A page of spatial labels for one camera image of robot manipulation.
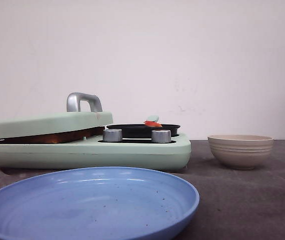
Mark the orange shrimp piece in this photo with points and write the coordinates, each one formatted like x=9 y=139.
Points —
x=152 y=124

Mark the mint breakfast maker lid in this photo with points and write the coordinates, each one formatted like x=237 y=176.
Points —
x=83 y=111

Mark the white bread slice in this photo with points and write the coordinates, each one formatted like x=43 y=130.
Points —
x=56 y=138

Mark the cream ribbed bowl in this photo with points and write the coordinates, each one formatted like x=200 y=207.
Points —
x=243 y=152

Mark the mint green breakfast maker base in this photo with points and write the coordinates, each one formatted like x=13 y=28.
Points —
x=93 y=152

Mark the right silver control knob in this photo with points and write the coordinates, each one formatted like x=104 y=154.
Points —
x=161 y=136

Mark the silver control knob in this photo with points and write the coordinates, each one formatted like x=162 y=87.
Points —
x=161 y=136
x=112 y=135

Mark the left silver control knob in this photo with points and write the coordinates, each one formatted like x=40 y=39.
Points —
x=112 y=135

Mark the blue round plate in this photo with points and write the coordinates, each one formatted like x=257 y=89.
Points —
x=97 y=203

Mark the black frying pan green handle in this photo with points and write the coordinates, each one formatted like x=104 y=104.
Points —
x=141 y=131

